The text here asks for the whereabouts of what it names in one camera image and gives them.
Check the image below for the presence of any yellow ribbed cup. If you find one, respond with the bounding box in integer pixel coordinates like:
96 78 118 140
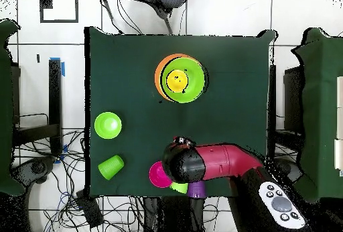
165 69 189 93

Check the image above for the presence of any large orange bowl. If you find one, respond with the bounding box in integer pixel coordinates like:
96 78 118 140
154 53 202 103

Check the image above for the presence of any large green bowl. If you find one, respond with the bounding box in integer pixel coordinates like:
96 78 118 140
161 57 206 105

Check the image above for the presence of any pink bowl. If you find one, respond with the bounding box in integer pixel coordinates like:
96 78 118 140
148 160 174 189

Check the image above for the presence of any small green ribbed bowl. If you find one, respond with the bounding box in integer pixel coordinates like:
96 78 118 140
94 111 123 140

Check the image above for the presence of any dark green tablecloth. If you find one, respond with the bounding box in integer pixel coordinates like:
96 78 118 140
84 26 277 198

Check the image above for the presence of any green ribbed cup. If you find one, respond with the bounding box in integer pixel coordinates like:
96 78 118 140
169 180 189 194

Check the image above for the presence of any purple cup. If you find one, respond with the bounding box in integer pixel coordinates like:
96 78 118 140
186 180 207 199

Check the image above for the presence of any green smooth cup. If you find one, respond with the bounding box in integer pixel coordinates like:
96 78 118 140
97 154 125 181

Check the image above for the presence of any grey office chair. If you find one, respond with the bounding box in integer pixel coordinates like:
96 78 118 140
101 0 190 35

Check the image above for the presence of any blue tape strip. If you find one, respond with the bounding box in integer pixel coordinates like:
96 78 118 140
49 56 66 77

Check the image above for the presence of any black power strip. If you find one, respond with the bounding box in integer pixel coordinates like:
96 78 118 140
75 190 105 229

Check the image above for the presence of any black chair base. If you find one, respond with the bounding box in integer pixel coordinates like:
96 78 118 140
10 156 57 190
267 156 303 183

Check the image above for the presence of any green cloth side table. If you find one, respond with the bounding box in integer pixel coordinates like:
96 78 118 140
291 27 343 200
0 19 26 196

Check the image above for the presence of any white shelf unit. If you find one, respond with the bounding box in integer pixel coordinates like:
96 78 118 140
333 76 343 176

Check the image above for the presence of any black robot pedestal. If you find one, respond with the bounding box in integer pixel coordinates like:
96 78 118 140
143 196 207 232

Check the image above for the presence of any tangle of floor cables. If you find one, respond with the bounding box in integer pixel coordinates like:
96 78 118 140
13 129 145 232

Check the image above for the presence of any black square floor frame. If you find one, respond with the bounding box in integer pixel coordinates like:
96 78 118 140
39 0 79 23

